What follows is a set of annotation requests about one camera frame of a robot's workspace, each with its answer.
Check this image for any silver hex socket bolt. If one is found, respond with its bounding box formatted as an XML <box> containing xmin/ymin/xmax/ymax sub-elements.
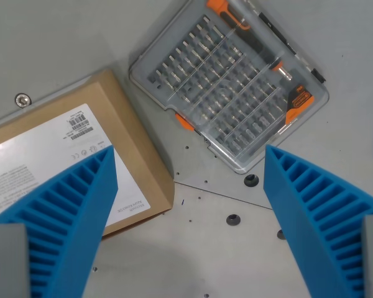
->
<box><xmin>14</xmin><ymin>93</ymin><xmax>32</xmax><ymax>109</ymax></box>

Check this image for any orange black screwdriver handle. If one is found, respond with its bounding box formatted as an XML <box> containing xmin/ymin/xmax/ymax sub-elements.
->
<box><xmin>206</xmin><ymin>0</ymin><xmax>293</xmax><ymax>82</ymax></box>

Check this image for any black case hinge clip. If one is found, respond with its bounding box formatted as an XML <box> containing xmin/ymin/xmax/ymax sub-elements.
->
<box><xmin>310</xmin><ymin>68</ymin><xmax>326</xmax><ymax>84</ymax></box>

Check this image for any clear screwdriver bit set case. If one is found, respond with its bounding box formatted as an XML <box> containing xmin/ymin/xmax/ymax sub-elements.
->
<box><xmin>129</xmin><ymin>0</ymin><xmax>330</xmax><ymax>175</ymax></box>

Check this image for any white printed box label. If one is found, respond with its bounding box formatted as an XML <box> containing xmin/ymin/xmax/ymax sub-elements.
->
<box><xmin>0</xmin><ymin>103</ymin><xmax>152</xmax><ymax>227</ymax></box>

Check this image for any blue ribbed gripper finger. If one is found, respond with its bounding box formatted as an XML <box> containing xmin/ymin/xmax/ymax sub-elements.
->
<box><xmin>0</xmin><ymin>145</ymin><xmax>118</xmax><ymax>298</ymax></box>
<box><xmin>263</xmin><ymin>144</ymin><xmax>373</xmax><ymax>298</ymax></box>

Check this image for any orange brand sticker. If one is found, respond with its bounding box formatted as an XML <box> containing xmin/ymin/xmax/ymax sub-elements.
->
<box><xmin>285</xmin><ymin>86</ymin><xmax>315</xmax><ymax>125</ymax></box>

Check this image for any brown cardboard box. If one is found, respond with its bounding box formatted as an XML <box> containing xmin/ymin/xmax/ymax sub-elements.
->
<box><xmin>0</xmin><ymin>68</ymin><xmax>176</xmax><ymax>240</ymax></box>

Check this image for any orange case latch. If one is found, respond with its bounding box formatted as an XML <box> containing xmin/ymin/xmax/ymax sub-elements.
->
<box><xmin>175</xmin><ymin>112</ymin><xmax>194</xmax><ymax>130</ymax></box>

